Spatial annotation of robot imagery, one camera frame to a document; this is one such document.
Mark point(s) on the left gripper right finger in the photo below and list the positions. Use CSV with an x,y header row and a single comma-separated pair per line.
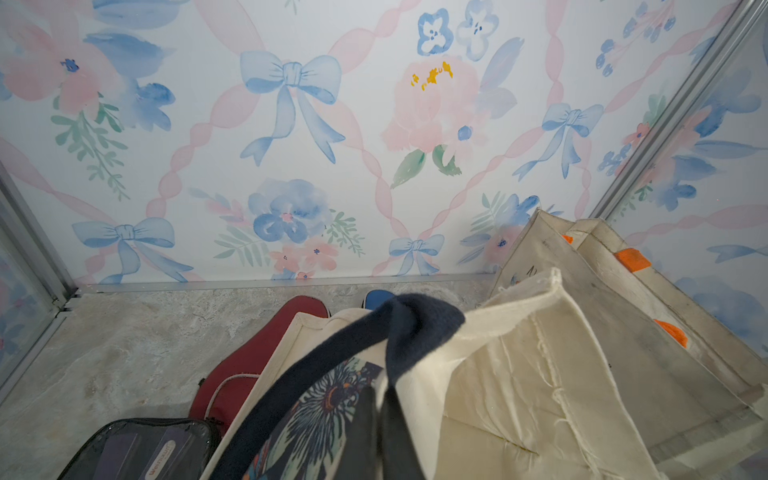
x,y
397,451

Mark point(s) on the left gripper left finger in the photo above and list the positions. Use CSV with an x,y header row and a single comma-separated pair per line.
x,y
359,458

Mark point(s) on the cream canvas bag navy handles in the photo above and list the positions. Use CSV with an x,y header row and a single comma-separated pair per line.
x,y
518,388

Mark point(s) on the maroon ping pong paddle case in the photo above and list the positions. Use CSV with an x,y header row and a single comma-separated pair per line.
x,y
223,392

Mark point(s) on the blue ping pong paddle case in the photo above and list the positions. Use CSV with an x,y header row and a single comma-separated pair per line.
x,y
376,298

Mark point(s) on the cream canvas bag orange handles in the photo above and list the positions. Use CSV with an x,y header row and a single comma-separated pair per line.
x,y
696,393

